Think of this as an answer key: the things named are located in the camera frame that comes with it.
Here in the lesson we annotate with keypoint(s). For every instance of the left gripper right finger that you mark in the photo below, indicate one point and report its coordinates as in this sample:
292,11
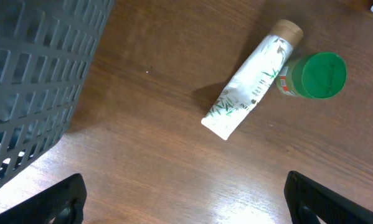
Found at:
311,202

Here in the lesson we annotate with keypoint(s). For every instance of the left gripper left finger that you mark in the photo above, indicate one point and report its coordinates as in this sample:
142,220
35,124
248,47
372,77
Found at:
60,203

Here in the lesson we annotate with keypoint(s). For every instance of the white floral tube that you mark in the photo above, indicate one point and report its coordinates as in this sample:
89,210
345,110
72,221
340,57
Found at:
253,79

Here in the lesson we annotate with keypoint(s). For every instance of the green lid jar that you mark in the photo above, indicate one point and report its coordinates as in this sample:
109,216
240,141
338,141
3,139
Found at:
317,76

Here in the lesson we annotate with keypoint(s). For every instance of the grey plastic mesh basket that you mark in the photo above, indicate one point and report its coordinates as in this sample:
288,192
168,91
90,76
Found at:
46,50

